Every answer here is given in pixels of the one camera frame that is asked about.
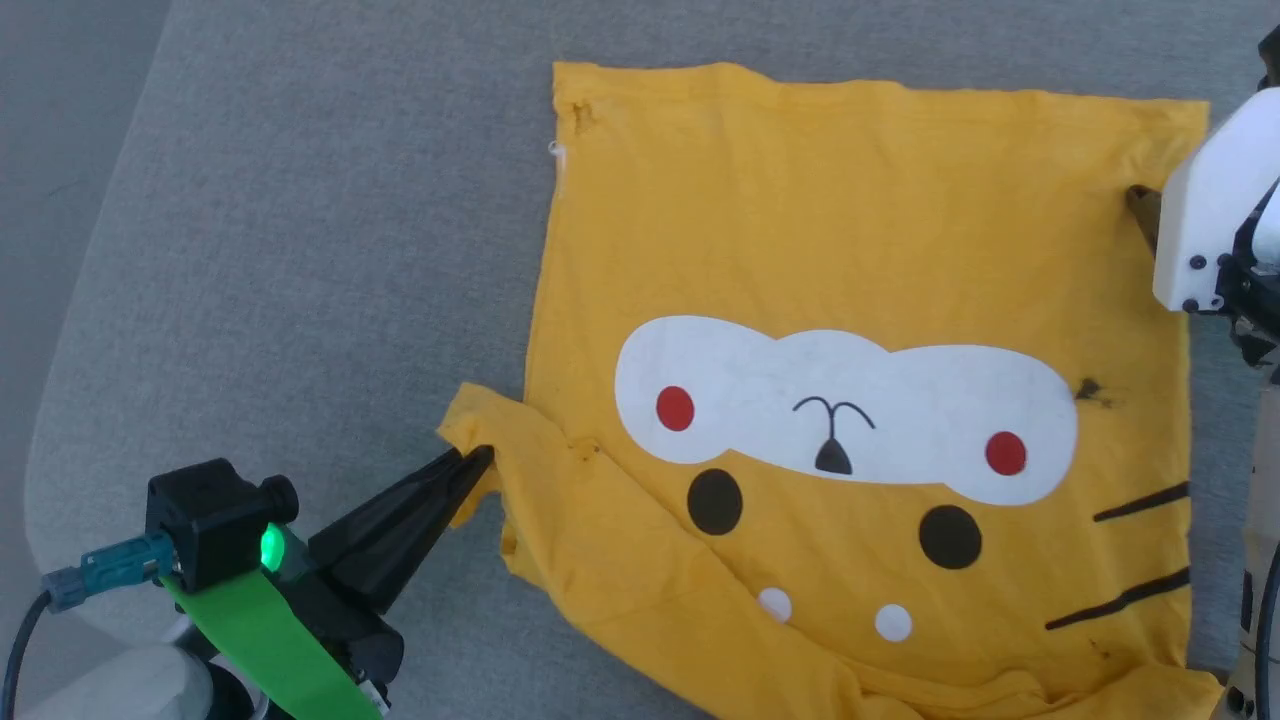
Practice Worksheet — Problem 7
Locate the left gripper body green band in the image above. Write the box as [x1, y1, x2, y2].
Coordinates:
[158, 545, 407, 720]

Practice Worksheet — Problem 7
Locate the yellow cartoon face t-shirt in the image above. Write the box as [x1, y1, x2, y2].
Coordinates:
[437, 62, 1226, 720]

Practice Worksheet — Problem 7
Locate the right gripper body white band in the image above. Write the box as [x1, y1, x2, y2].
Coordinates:
[1152, 87, 1280, 367]

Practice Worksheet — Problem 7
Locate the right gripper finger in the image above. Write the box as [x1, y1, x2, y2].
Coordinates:
[1127, 184, 1167, 257]

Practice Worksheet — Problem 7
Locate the left camera cable teal plug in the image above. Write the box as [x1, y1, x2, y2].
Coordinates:
[0, 533, 179, 720]

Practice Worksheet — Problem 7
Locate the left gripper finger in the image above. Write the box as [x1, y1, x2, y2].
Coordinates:
[308, 446, 493, 578]
[328, 450, 497, 618]

